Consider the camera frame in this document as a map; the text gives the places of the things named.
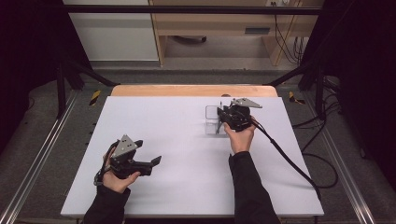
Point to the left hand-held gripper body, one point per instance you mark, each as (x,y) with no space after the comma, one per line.
(126,166)

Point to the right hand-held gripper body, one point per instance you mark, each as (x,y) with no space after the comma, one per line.
(239,119)

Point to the dark pencil with silver end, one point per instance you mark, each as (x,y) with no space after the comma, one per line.
(219,128)

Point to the clear plastic organizer box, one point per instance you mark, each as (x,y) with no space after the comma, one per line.
(211,119)

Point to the person's left hand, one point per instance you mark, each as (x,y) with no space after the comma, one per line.
(120,186)

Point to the person's right hand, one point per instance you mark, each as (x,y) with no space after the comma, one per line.
(241,141)

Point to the white table cover board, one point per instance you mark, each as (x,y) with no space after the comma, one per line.
(186,168)

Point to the wooden table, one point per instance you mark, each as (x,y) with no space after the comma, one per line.
(186,90)

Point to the right yellow clamp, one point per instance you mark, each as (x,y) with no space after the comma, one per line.
(292,97)

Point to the black metal stand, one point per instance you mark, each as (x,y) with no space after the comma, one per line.
(319,93)
(61,93)

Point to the light wooden desk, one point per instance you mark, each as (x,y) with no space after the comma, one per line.
(218,26)

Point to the white cabinet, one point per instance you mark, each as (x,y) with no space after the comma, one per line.
(115,37)

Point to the black curtain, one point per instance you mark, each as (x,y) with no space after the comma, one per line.
(28,62)
(364,77)

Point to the aluminium floor rail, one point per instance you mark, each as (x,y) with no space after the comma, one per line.
(37,161)
(342,161)

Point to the black horizontal frame bar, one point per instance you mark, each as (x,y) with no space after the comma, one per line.
(186,9)

